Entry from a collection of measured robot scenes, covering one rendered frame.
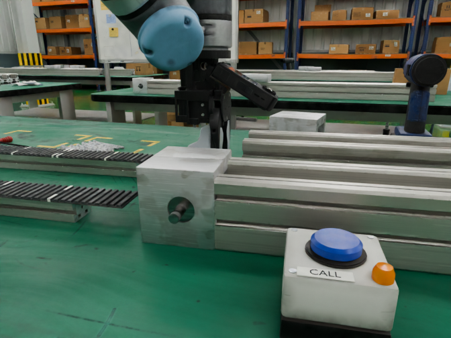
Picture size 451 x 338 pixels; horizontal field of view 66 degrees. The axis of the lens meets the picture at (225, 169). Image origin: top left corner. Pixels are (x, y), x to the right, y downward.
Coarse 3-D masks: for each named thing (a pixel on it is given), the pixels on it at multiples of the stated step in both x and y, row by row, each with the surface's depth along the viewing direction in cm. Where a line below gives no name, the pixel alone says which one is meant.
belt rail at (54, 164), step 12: (0, 156) 69; (12, 156) 68; (24, 156) 68; (36, 156) 67; (24, 168) 69; (36, 168) 68; (48, 168) 68; (60, 168) 67; (72, 168) 66; (84, 168) 66; (96, 168) 65; (108, 168) 66; (120, 168) 65; (132, 168) 64
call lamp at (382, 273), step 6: (378, 264) 25; (384, 264) 24; (390, 264) 25; (372, 270) 25; (378, 270) 24; (384, 270) 24; (390, 270) 24; (372, 276) 25; (378, 276) 24; (384, 276) 24; (390, 276) 24; (378, 282) 24; (384, 282) 24; (390, 282) 24
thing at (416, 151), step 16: (256, 144) 55; (272, 144) 54; (288, 144) 54; (304, 144) 53; (320, 144) 53; (336, 144) 53; (352, 144) 53; (368, 144) 53; (384, 144) 53; (400, 144) 57; (416, 144) 57; (432, 144) 56; (448, 144) 56; (304, 160) 54; (320, 160) 53; (336, 160) 53; (352, 160) 53; (368, 160) 53; (384, 160) 52; (400, 160) 52; (416, 160) 51; (432, 160) 51; (448, 160) 49
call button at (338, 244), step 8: (320, 232) 29; (328, 232) 29; (336, 232) 29; (344, 232) 29; (312, 240) 28; (320, 240) 27; (328, 240) 27; (336, 240) 27; (344, 240) 27; (352, 240) 27; (312, 248) 28; (320, 248) 27; (328, 248) 26; (336, 248) 26; (344, 248) 26; (352, 248) 26; (360, 248) 27; (328, 256) 26; (336, 256) 26; (344, 256) 26; (352, 256) 26
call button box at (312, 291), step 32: (288, 256) 28; (320, 256) 27; (384, 256) 28; (288, 288) 25; (320, 288) 25; (352, 288) 24; (384, 288) 24; (288, 320) 26; (320, 320) 26; (352, 320) 25; (384, 320) 25
